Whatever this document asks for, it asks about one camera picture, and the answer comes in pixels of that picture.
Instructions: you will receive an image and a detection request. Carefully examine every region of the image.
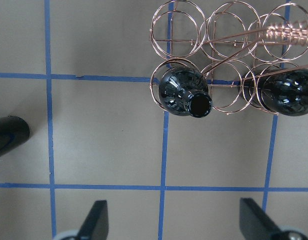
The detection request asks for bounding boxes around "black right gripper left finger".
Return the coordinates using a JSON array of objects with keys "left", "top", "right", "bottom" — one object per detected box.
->
[{"left": 53, "top": 200, "right": 109, "bottom": 240}]

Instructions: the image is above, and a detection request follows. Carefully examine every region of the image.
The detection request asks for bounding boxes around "copper wire bottle basket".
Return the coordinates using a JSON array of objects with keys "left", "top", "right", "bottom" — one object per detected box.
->
[{"left": 149, "top": 1, "right": 308, "bottom": 115}]

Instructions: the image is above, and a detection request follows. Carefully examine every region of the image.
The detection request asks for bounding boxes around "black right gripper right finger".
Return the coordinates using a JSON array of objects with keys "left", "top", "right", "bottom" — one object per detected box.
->
[{"left": 239, "top": 197, "right": 308, "bottom": 240}]

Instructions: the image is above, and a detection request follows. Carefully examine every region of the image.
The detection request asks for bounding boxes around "dark wine bottle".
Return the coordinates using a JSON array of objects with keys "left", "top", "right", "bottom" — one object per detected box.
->
[
  {"left": 0, "top": 116, "right": 31, "bottom": 157},
  {"left": 158, "top": 66, "right": 213, "bottom": 118},
  {"left": 241, "top": 68, "right": 308, "bottom": 117}
]

